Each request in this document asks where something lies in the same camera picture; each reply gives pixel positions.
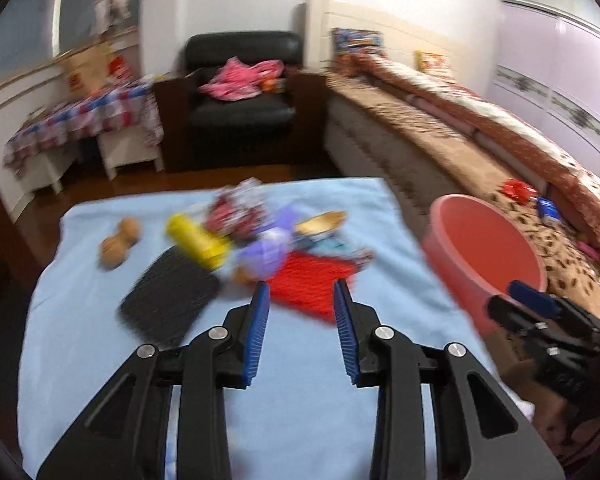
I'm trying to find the small red item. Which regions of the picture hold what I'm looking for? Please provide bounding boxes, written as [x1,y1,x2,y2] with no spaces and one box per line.
[502,179,537,204]

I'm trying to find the red foam net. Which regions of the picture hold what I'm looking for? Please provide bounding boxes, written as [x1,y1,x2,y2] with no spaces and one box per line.
[266,251,356,325]

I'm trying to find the quilted beige mattress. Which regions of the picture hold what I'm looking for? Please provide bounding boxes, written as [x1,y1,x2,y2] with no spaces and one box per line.
[325,95,431,221]

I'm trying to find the black leather armchair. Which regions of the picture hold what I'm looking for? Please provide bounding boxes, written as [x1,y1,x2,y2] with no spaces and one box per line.
[152,31,326,173]

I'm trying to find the pink clothing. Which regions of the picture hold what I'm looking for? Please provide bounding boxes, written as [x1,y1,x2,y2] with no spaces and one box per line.
[199,58,285,101]

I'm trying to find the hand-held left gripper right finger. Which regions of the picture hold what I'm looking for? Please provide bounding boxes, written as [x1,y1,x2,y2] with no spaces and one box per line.
[332,279,566,480]

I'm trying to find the yellow patterned pillow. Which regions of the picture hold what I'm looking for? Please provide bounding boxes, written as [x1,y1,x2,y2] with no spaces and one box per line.
[414,50,453,77]

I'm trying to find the purple wrapper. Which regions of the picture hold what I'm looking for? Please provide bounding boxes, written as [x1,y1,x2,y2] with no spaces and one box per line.
[237,202,301,281]

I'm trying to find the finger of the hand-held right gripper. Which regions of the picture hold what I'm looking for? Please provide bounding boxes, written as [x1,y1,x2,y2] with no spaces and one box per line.
[507,280,561,319]
[487,296,546,342]

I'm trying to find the colourful patterned pillow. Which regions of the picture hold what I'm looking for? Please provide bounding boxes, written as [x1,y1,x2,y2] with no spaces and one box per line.
[331,27,385,68]

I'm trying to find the cream bed headboard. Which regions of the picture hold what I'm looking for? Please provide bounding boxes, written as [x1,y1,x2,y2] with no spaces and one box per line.
[292,0,471,86]

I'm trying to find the red silver wrapper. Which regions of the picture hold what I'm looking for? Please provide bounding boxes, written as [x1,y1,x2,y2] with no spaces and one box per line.
[204,178,268,240]

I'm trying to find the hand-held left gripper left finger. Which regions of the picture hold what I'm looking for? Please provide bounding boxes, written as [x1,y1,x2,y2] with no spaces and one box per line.
[36,280,271,480]

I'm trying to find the gold snack wrapper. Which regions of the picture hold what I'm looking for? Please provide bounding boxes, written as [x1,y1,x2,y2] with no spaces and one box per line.
[295,211,348,237]

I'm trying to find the black foam net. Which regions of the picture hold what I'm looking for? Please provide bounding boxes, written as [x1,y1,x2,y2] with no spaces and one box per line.
[118,247,222,348]

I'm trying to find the lavender wardrobe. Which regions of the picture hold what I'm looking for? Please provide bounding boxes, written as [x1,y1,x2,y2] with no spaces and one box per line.
[487,0,600,171]

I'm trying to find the walnut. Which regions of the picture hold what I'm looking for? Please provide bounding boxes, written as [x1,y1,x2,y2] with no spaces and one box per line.
[118,217,142,244]
[100,236,131,271]

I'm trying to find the pink plastic bin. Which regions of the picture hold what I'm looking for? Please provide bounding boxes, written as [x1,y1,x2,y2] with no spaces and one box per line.
[421,194,548,338]

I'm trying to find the large window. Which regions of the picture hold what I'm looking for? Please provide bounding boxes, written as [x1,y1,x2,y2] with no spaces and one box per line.
[0,0,146,101]

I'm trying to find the small blue packet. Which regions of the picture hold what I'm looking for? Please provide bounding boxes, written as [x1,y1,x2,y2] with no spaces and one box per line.
[536,196,562,224]

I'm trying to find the white side table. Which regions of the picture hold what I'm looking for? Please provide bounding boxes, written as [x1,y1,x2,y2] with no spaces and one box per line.
[22,130,163,196]

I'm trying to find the brown paper bag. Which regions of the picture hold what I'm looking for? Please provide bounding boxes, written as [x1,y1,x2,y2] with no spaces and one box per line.
[62,45,113,96]

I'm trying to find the red paper bag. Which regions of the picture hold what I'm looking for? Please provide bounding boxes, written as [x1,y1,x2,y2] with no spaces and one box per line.
[107,55,133,84]

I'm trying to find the checkered cloth side table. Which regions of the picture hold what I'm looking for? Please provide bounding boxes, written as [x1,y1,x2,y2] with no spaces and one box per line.
[4,80,165,176]

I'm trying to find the yellow foam net tube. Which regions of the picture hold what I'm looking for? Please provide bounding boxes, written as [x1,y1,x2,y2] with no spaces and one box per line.
[166,213,231,271]

